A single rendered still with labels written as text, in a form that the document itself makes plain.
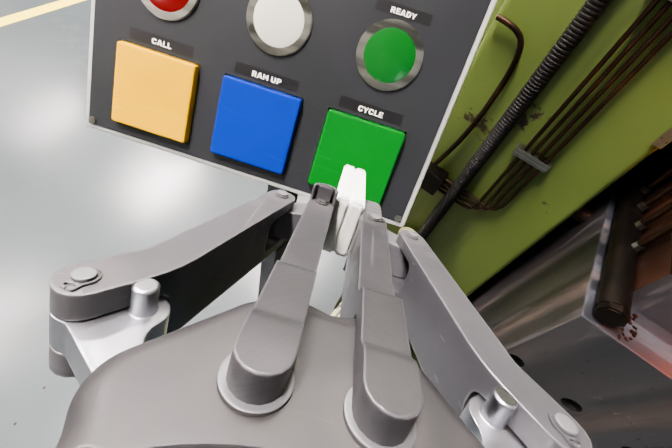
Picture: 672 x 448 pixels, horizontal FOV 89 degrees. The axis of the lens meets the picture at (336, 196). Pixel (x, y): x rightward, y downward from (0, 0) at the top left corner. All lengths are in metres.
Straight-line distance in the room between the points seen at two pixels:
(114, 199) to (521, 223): 1.43
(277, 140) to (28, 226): 1.40
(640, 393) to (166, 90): 0.60
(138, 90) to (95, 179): 1.35
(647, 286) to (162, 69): 0.55
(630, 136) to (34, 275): 1.58
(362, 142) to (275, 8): 0.14
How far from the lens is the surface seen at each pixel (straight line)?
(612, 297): 0.49
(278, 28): 0.33
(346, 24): 0.33
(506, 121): 0.56
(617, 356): 0.52
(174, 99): 0.36
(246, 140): 0.34
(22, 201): 1.74
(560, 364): 0.57
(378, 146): 0.32
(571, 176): 0.61
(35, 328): 1.44
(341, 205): 0.17
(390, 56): 0.32
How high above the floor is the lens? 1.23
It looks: 50 degrees down
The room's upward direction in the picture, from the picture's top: 19 degrees clockwise
